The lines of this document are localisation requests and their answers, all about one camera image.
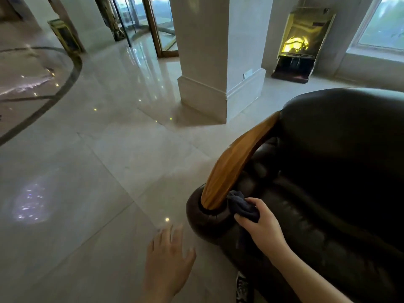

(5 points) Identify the dark blue cleaning cloth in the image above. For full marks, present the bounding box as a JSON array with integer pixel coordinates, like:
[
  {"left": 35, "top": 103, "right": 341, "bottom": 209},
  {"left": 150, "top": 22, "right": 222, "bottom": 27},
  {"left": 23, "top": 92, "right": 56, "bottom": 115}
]
[{"left": 227, "top": 190, "right": 261, "bottom": 223}]

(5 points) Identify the white framed window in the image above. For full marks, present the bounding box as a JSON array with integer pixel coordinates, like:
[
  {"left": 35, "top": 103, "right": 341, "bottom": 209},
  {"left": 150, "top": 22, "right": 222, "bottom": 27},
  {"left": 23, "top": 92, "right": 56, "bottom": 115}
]
[{"left": 347, "top": 0, "right": 404, "bottom": 55}]

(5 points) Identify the white marble column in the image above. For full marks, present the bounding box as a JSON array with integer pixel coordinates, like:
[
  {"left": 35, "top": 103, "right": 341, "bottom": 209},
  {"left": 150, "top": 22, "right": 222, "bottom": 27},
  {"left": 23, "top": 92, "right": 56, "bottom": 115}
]
[{"left": 169, "top": 0, "right": 274, "bottom": 124}]

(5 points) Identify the wood framed glass door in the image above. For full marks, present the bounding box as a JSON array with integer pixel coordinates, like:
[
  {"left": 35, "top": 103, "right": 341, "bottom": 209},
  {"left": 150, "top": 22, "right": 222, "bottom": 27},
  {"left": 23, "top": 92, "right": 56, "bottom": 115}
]
[{"left": 141, "top": 0, "right": 179, "bottom": 58}]

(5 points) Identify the dark leather armchair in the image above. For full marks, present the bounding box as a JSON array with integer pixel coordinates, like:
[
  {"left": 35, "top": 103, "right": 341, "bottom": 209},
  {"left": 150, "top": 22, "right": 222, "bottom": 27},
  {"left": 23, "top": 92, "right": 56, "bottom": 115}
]
[{"left": 186, "top": 88, "right": 404, "bottom": 303}]

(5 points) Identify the person's right hand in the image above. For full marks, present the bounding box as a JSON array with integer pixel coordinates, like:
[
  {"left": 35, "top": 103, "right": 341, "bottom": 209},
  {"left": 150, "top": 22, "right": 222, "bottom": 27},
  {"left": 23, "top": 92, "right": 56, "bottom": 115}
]
[{"left": 234, "top": 198, "right": 286, "bottom": 259}]

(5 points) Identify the gold waste bin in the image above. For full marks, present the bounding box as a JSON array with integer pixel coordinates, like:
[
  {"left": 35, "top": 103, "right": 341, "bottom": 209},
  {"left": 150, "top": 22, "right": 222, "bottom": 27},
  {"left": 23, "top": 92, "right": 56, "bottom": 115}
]
[{"left": 48, "top": 18, "right": 84, "bottom": 54}]

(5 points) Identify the dark ornate decor stand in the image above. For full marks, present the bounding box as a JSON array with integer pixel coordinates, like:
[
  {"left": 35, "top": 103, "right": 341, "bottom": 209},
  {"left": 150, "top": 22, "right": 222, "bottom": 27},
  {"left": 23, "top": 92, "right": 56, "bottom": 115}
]
[{"left": 94, "top": 0, "right": 127, "bottom": 42}]

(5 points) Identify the person's right forearm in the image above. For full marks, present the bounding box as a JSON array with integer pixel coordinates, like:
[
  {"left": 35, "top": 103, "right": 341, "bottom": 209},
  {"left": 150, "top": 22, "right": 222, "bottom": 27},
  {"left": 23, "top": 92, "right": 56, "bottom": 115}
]
[{"left": 271, "top": 241, "right": 355, "bottom": 303}]

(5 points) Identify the black white patterned garment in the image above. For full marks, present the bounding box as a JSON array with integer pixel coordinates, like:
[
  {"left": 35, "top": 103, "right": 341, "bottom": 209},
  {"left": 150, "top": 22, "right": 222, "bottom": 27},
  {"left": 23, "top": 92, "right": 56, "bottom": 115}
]
[{"left": 235, "top": 271, "right": 254, "bottom": 303}]

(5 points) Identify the person's left hand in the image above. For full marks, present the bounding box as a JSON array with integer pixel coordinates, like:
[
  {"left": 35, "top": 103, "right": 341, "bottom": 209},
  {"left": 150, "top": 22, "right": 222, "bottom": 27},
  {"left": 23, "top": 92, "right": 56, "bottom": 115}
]
[{"left": 144, "top": 224, "right": 197, "bottom": 297}]

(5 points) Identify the wooden armrest panel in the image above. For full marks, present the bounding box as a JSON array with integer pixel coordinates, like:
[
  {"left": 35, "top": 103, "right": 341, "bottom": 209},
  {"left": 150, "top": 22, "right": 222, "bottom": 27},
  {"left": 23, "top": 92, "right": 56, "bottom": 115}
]
[{"left": 201, "top": 110, "right": 281, "bottom": 211}]

